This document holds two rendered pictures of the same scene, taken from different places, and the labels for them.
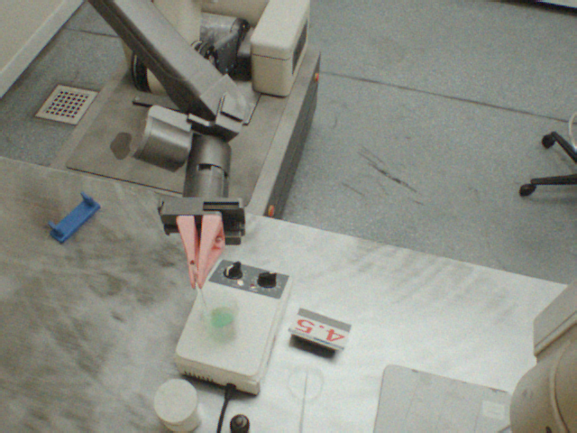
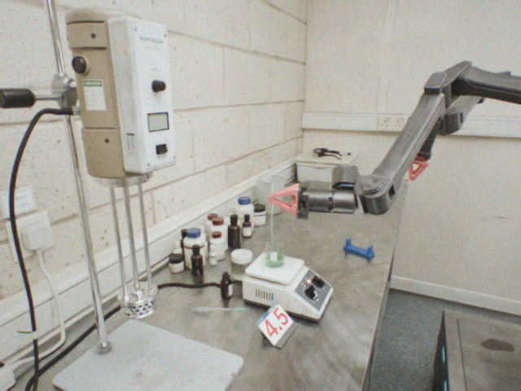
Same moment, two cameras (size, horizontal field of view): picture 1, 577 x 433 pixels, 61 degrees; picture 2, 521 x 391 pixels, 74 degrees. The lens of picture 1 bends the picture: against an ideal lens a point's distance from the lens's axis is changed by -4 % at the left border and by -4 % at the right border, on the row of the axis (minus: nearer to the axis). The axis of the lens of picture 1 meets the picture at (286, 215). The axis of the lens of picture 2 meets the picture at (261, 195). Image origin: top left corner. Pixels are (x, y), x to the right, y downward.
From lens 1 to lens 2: 0.85 m
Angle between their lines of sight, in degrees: 83
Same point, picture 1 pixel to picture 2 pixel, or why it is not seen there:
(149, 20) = (401, 144)
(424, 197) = not seen: outside the picture
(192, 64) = (387, 166)
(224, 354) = (260, 263)
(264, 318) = (278, 276)
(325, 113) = not seen: outside the picture
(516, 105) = not seen: outside the picture
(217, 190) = (317, 193)
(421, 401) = (207, 371)
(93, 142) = (490, 329)
